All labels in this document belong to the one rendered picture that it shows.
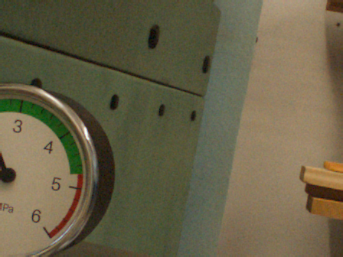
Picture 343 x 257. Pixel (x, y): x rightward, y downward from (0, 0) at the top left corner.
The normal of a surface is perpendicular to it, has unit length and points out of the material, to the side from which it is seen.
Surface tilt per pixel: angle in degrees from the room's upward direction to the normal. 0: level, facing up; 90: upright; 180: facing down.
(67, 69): 90
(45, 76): 90
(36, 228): 90
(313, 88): 90
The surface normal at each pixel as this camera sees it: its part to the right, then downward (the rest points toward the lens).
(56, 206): -0.17, 0.02
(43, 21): 0.97, 0.18
